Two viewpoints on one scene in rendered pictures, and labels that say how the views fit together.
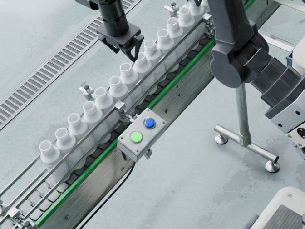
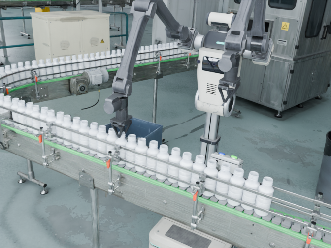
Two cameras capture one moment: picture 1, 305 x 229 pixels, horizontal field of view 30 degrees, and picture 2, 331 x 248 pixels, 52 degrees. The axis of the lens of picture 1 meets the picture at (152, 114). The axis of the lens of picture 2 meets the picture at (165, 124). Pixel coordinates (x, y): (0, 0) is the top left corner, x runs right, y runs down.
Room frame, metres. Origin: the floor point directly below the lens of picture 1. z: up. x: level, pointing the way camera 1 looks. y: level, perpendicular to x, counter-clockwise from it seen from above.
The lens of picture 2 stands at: (1.91, 1.16, 1.89)
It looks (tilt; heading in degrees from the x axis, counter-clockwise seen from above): 25 degrees down; 245
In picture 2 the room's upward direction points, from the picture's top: 3 degrees clockwise
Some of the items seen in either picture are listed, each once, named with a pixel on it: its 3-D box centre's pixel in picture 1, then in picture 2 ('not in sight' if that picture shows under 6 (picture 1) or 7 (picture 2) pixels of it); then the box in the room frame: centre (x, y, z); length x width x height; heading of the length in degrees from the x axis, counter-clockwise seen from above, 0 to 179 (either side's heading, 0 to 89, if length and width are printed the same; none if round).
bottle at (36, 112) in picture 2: not in sight; (37, 119); (1.83, -0.72, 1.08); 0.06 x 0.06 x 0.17
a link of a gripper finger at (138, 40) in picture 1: (127, 46); (229, 89); (1.06, 0.01, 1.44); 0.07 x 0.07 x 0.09; 36
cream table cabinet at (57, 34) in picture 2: not in sight; (73, 49); (0.97, -4.66, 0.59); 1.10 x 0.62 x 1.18; 19
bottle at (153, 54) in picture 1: (154, 61); (162, 161); (1.34, -0.06, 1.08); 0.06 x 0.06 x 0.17
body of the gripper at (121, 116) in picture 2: not in sight; (121, 113); (1.48, -0.24, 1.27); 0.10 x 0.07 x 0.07; 37
